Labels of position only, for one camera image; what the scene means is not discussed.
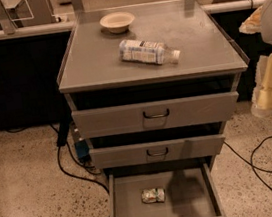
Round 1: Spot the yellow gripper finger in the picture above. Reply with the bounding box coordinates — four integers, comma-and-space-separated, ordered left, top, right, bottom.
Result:
239, 6, 262, 34
251, 53, 272, 118

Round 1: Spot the green 7up can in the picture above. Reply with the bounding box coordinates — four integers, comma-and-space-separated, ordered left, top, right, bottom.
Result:
141, 187, 166, 204

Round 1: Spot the dark counter right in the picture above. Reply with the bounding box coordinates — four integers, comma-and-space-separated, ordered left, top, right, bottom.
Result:
211, 8, 272, 102

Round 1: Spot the dark counter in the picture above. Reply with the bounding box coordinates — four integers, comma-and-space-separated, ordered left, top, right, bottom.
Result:
211, 8, 272, 102
0, 29, 71, 130

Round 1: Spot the grey drawer cabinet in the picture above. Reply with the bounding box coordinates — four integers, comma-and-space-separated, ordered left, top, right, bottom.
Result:
47, 0, 265, 191

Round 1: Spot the grey bottom drawer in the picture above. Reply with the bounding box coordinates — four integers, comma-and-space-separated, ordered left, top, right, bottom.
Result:
109, 164, 227, 217

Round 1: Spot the grey drawer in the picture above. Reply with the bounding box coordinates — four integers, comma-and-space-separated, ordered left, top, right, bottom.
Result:
72, 91, 238, 139
109, 164, 227, 217
90, 134, 225, 169

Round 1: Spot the grey top drawer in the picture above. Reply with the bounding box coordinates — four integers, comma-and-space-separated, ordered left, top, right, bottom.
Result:
72, 91, 238, 139

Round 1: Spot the grey middle drawer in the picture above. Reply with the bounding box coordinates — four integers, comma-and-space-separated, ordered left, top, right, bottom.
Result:
90, 134, 225, 169

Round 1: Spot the dark counter left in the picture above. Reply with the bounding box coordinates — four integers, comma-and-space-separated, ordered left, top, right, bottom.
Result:
0, 29, 71, 130

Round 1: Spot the clear labelled plastic bottle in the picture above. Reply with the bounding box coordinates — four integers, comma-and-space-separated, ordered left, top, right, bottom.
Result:
118, 39, 181, 66

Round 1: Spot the beige paper bowl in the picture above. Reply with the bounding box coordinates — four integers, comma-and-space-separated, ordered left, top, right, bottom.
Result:
100, 11, 135, 34

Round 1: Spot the blue power box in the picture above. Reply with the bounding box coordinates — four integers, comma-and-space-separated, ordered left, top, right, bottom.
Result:
69, 124, 93, 165

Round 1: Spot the black cable right floor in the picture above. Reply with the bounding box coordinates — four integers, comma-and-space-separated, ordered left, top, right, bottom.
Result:
224, 135, 272, 217

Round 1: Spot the black cable floor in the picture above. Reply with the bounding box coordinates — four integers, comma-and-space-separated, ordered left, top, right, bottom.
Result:
5, 116, 114, 217
224, 135, 272, 217

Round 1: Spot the black cable left floor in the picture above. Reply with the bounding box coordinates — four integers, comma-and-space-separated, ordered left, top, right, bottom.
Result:
5, 116, 114, 217

